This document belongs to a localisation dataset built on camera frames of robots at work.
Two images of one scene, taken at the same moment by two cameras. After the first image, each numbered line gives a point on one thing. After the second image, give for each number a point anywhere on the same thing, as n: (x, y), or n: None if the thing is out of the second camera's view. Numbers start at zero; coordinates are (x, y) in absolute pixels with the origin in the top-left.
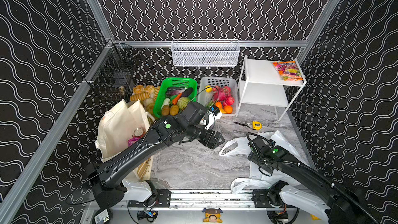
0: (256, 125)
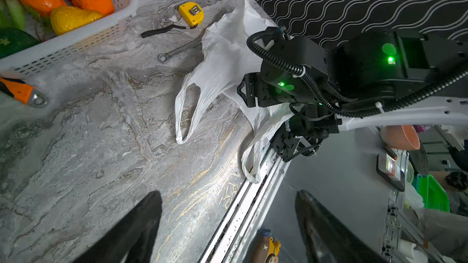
0: (191, 13)
